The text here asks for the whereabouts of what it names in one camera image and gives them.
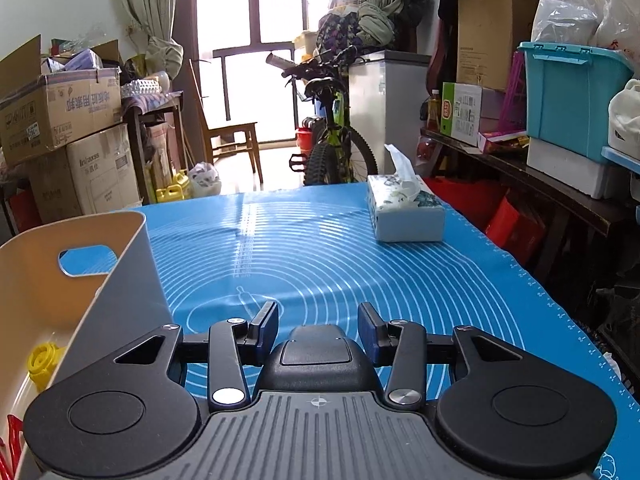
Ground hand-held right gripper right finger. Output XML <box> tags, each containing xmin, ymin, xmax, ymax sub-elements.
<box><xmin>357</xmin><ymin>301</ymin><xmax>526</xmax><ymax>408</ymax></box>

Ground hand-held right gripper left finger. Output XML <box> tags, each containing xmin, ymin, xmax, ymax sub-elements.
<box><xmin>114</xmin><ymin>301</ymin><xmax>280</xmax><ymax>407</ymax></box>

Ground black plastic device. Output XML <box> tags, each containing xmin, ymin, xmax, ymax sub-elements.
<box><xmin>255</xmin><ymin>324</ymin><xmax>383</xmax><ymax>401</ymax></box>

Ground beige plastic basket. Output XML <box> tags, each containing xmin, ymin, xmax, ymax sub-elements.
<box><xmin>0</xmin><ymin>211</ymin><xmax>176</xmax><ymax>480</ymax></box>

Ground yellow plastic clamp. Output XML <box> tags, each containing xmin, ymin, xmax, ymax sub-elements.
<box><xmin>26</xmin><ymin>341</ymin><xmax>68</xmax><ymax>395</ymax></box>

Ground red plastic clamp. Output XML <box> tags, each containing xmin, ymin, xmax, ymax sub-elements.
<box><xmin>0</xmin><ymin>412</ymin><xmax>25</xmax><ymax>480</ymax></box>

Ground blue silicone mat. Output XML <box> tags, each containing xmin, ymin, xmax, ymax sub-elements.
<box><xmin>120</xmin><ymin>182</ymin><xmax>631</xmax><ymax>480</ymax></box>

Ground floral tissue box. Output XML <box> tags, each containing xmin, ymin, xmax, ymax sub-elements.
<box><xmin>366</xmin><ymin>144</ymin><xmax>447</xmax><ymax>243</ymax></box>

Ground white plastic bag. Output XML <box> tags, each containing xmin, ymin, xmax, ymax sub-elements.
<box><xmin>189</xmin><ymin>161</ymin><xmax>222</xmax><ymax>198</ymax></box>

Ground yellow plastic jugs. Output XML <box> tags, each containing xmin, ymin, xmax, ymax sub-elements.
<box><xmin>155</xmin><ymin>172</ymin><xmax>193</xmax><ymax>204</ymax></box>

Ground green black bicycle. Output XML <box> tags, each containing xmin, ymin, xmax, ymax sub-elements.
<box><xmin>265</xmin><ymin>45</ymin><xmax>379</xmax><ymax>187</ymax></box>

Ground wooden chair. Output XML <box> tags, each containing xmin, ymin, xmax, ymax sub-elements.
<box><xmin>189</xmin><ymin>57</ymin><xmax>265</xmax><ymax>183</ymax></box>

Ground white chest freezer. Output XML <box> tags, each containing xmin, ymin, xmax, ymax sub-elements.
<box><xmin>347</xmin><ymin>50</ymin><xmax>432</xmax><ymax>178</ymax></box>

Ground cooking oil bottle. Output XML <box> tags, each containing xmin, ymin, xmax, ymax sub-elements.
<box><xmin>427</xmin><ymin>89</ymin><xmax>443</xmax><ymax>133</ymax></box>

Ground dark wooden bench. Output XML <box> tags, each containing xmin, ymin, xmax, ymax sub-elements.
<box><xmin>420</xmin><ymin>127</ymin><xmax>640</xmax><ymax>281</ymax></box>

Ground red flat box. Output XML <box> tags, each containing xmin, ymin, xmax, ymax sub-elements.
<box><xmin>477</xmin><ymin>130</ymin><xmax>531</xmax><ymax>153</ymax></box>

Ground green white carton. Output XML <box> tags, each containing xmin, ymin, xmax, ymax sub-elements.
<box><xmin>441</xmin><ymin>81</ymin><xmax>485</xmax><ymax>147</ymax></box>

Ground white foam box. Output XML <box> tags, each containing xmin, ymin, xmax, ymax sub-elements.
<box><xmin>526</xmin><ymin>137</ymin><xmax>621</xmax><ymax>200</ymax></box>

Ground printed cardboard box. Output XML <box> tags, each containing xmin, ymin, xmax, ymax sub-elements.
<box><xmin>0</xmin><ymin>35</ymin><xmax>123</xmax><ymax>166</ymax></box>

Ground teal storage bin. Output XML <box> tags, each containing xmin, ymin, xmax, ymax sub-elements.
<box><xmin>517</xmin><ymin>40</ymin><xmax>636</xmax><ymax>163</ymax></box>

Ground pile of clothes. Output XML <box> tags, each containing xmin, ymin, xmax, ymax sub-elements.
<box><xmin>317</xmin><ymin>0</ymin><xmax>431</xmax><ymax>53</ymax></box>

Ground tall cardboard box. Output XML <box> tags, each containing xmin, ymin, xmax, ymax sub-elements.
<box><xmin>456</xmin><ymin>0</ymin><xmax>541</xmax><ymax>92</ymax></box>

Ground small white bag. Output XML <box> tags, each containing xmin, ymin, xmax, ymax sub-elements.
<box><xmin>607</xmin><ymin>77</ymin><xmax>640</xmax><ymax>146</ymax></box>

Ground beige curtain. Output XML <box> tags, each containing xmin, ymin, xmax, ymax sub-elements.
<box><xmin>117</xmin><ymin>0</ymin><xmax>185</xmax><ymax>81</ymax></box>

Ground clear plastic bag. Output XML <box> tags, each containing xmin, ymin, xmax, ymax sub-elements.
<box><xmin>592</xmin><ymin>0</ymin><xmax>640</xmax><ymax>66</ymax></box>
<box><xmin>531</xmin><ymin>0</ymin><xmax>601</xmax><ymax>46</ymax></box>

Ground pink wire rack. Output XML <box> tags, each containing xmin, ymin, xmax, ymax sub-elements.
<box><xmin>502</xmin><ymin>50</ymin><xmax>528</xmax><ymax>133</ymax></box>

